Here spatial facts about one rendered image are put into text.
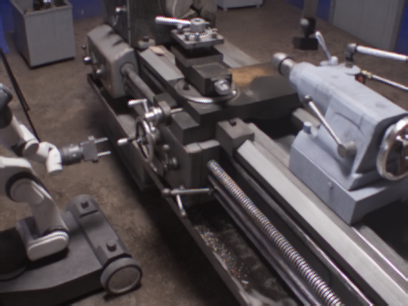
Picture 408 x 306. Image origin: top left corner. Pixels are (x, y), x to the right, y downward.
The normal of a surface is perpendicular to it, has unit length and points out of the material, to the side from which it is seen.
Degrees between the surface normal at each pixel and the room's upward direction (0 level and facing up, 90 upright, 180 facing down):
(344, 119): 76
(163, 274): 0
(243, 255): 0
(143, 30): 90
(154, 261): 0
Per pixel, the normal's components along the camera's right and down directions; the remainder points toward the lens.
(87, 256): 0.04, -0.83
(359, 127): -0.87, 0.10
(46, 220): 0.54, 0.49
